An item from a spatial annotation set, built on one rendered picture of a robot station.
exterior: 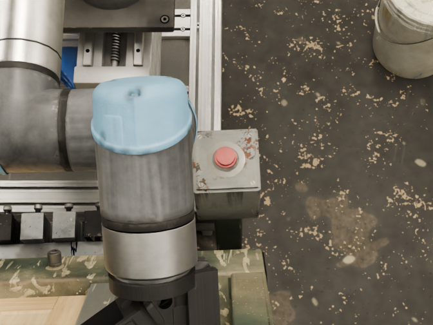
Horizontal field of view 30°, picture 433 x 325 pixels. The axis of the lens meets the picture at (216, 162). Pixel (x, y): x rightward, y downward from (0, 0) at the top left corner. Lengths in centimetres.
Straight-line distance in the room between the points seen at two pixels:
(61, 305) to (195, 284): 75
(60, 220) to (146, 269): 99
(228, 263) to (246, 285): 11
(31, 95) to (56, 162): 6
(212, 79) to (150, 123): 171
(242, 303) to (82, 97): 63
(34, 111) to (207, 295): 22
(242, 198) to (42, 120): 79
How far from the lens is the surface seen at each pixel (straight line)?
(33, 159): 72
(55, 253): 147
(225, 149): 142
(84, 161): 72
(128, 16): 145
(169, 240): 62
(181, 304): 67
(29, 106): 72
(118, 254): 63
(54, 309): 138
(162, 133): 60
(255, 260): 144
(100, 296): 136
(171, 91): 60
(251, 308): 125
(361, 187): 243
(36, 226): 161
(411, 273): 238
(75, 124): 71
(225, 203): 148
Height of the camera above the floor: 227
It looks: 69 degrees down
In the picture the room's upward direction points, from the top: 4 degrees counter-clockwise
